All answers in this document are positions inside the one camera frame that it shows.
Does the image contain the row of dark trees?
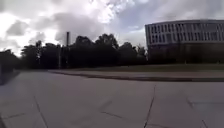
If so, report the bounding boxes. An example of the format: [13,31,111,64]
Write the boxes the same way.
[0,33,150,70]

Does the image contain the large grey building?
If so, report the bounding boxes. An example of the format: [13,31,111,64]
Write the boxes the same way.
[144,19,224,65]

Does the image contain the dark kerb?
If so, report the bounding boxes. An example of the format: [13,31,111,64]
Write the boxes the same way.
[48,70,224,83]

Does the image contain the grass strip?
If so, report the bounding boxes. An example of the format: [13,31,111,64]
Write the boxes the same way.
[78,63,224,73]

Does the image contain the tall chimney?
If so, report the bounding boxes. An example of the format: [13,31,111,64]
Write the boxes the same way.
[65,31,71,48]

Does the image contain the grey path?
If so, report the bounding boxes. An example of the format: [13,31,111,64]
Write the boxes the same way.
[49,68,224,80]

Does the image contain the grey concrete slab pavement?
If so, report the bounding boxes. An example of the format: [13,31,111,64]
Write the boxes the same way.
[0,70,224,128]

